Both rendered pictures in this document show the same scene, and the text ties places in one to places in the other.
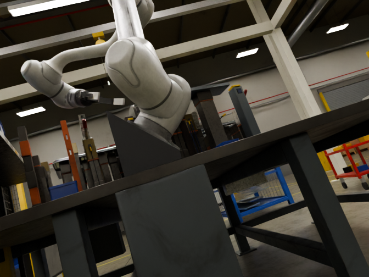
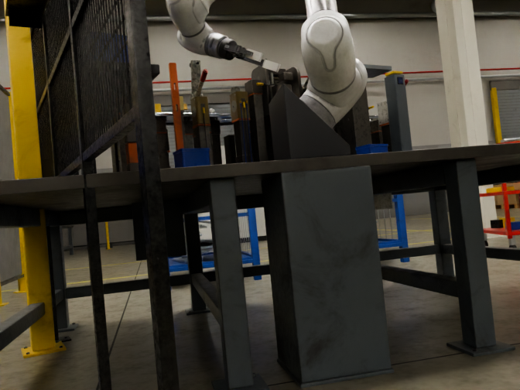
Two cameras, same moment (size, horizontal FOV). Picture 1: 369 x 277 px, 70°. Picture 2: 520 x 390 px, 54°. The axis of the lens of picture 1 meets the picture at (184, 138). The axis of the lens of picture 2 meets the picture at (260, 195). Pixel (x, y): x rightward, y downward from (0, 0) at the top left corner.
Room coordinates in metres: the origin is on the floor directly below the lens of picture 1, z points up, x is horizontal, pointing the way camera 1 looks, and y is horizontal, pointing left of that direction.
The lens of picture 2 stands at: (-0.74, 0.43, 0.54)
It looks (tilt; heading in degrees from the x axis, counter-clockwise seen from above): 2 degrees up; 357
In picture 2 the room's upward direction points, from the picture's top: 5 degrees counter-clockwise
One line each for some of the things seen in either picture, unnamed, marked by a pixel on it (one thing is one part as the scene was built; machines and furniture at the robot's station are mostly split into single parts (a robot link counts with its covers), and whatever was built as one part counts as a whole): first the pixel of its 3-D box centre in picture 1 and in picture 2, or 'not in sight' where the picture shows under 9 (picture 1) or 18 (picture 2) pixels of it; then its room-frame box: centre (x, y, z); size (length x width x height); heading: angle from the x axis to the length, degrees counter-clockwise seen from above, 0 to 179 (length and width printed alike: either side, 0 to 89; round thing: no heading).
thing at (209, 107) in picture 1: (212, 126); (356, 120); (1.55, -0.19, 0.92); 0.10 x 0.08 x 0.45; 115
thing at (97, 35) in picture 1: (105, 58); not in sight; (3.44, 0.71, 2.85); 0.16 x 0.10 x 0.85; 99
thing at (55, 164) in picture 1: (162, 141); (278, 120); (1.77, 0.15, 1.00); 1.38 x 0.22 x 0.02; 115
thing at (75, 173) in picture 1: (72, 162); (177, 122); (1.38, 0.61, 0.95); 0.03 x 0.01 x 0.50; 115
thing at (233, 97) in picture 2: not in sight; (244, 135); (1.45, 0.34, 0.88); 0.11 x 0.07 x 0.37; 25
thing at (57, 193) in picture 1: (65, 196); (192, 162); (1.09, 0.55, 0.74); 0.11 x 0.10 x 0.09; 115
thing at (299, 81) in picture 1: (308, 99); (473, 100); (5.14, -2.58, 1.64); 0.36 x 0.36 x 3.28; 9
